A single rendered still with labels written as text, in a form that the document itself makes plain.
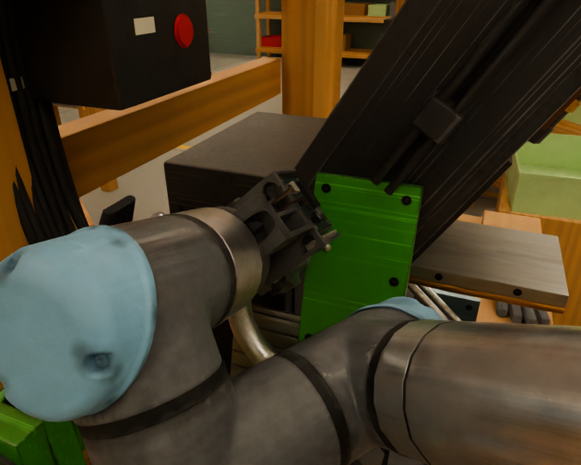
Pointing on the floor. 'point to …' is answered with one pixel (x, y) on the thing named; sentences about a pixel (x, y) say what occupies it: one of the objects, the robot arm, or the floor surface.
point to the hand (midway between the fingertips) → (290, 232)
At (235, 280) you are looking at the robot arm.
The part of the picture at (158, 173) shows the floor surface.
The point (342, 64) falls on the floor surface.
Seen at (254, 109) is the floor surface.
